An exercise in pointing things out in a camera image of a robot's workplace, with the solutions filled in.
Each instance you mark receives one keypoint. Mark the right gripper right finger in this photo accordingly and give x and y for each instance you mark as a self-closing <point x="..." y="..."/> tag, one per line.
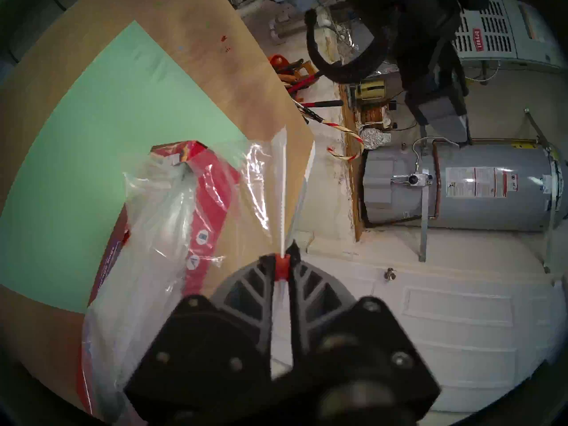
<point x="355" y="349"/>

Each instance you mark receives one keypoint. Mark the clear ziplock bag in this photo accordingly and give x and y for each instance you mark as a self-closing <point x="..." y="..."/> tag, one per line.
<point x="146" y="261"/>

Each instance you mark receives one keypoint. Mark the white panel door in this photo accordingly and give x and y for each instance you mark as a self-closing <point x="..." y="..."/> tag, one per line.
<point x="443" y="323"/>

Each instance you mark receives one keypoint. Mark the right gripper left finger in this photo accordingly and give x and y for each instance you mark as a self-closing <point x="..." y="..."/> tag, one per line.
<point x="213" y="349"/>

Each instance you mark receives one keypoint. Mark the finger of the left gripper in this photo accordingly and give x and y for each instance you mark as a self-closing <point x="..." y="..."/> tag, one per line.
<point x="443" y="119"/>

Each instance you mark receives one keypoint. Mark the copper pipe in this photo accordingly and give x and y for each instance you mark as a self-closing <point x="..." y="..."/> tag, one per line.
<point x="438" y="185"/>

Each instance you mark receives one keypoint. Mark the wooden ledge board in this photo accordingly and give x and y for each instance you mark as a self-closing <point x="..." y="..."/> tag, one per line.
<point x="353" y="185"/>

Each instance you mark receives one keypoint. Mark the grey bryant furnace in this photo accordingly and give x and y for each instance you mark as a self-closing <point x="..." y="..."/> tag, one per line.
<point x="497" y="34"/>

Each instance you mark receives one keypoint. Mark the yellow tin canister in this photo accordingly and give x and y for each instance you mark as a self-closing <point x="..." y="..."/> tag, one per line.
<point x="372" y="88"/>

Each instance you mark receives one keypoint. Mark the grey water heater tank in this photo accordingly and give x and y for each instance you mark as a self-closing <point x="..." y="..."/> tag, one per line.
<point x="466" y="207"/>

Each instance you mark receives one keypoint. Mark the red cardboard box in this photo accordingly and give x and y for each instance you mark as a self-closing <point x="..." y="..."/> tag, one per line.
<point x="208" y="185"/>

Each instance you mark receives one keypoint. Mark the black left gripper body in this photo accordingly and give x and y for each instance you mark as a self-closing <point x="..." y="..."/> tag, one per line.
<point x="421" y="25"/>

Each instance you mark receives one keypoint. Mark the green paper mat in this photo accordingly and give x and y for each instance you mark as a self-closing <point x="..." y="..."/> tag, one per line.
<point x="88" y="163"/>

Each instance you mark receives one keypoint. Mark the foil wrapped lump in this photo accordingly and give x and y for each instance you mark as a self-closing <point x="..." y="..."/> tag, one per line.
<point x="375" y="139"/>

